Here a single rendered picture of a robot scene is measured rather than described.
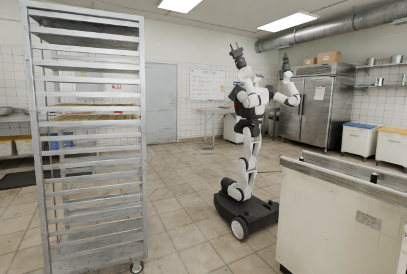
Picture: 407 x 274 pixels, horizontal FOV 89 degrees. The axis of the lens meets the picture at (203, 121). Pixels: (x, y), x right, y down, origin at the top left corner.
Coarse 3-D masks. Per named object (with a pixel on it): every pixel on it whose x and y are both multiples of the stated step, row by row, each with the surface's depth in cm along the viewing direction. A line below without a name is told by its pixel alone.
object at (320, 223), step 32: (288, 192) 146; (320, 192) 128; (352, 192) 113; (288, 224) 148; (320, 224) 129; (352, 224) 114; (384, 224) 103; (288, 256) 150; (320, 256) 130; (352, 256) 115; (384, 256) 103
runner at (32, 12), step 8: (40, 16) 118; (48, 16) 118; (56, 16) 119; (64, 16) 120; (72, 16) 121; (80, 16) 123; (88, 16) 124; (104, 24) 130; (112, 24) 129; (120, 24) 130; (128, 24) 132; (136, 24) 133
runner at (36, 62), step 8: (40, 64) 119; (48, 64) 121; (56, 64) 122; (64, 64) 123; (72, 64) 125; (80, 64) 126; (88, 64) 127; (96, 64) 129; (104, 64) 130; (112, 64) 132; (120, 64) 133
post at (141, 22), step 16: (144, 64) 135; (144, 80) 137; (144, 96) 138; (144, 112) 140; (144, 128) 141; (144, 144) 143; (144, 160) 144; (144, 176) 146; (144, 192) 147; (144, 208) 149; (144, 224) 151; (144, 240) 152; (144, 256) 154
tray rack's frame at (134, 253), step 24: (24, 0) 111; (24, 24) 112; (24, 48) 114; (48, 144) 143; (48, 240) 133; (72, 240) 167; (120, 240) 168; (48, 264) 133; (72, 264) 144; (96, 264) 144
